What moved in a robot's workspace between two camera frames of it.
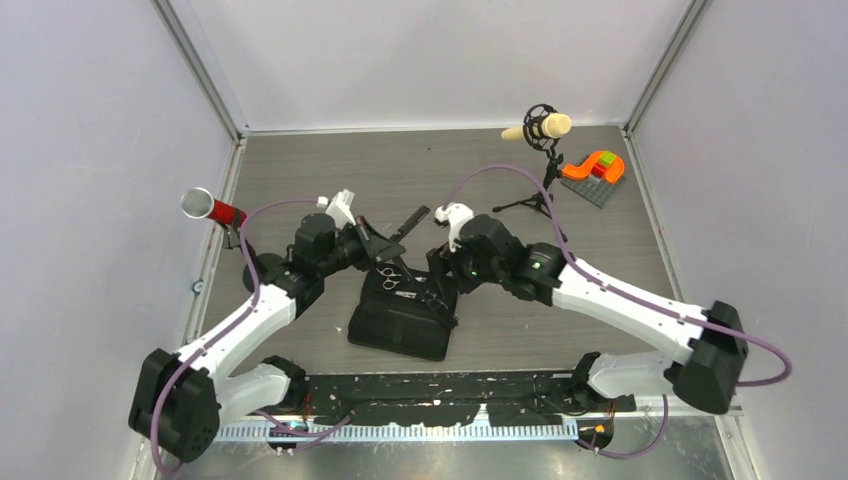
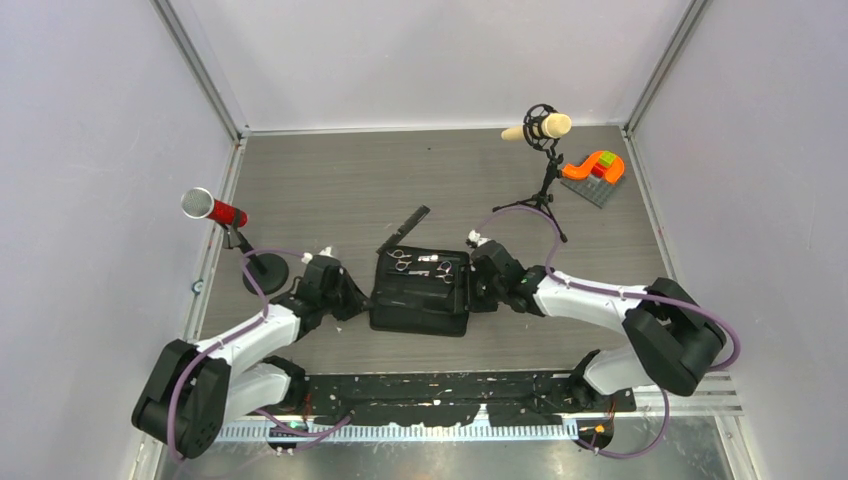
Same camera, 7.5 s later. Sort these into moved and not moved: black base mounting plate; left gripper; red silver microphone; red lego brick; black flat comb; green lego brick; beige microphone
Moved: left gripper
Not moved: black flat comb; beige microphone; red silver microphone; red lego brick; green lego brick; black base mounting plate
